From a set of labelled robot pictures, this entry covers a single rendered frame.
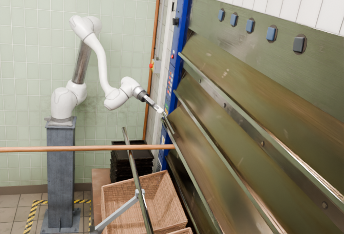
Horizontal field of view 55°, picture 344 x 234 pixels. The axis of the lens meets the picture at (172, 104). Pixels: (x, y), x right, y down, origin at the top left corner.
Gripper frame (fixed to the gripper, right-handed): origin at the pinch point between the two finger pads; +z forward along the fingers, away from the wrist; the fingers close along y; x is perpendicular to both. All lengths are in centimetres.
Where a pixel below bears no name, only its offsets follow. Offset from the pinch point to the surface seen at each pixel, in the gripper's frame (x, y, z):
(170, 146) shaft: 13.9, -6.9, 27.1
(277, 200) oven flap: 7, -73, 102
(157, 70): -28, 26, -46
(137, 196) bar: 45, -38, 47
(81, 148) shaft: 51, -33, -1
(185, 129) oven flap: -0.1, -9.6, 28.0
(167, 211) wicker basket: 45, 28, 42
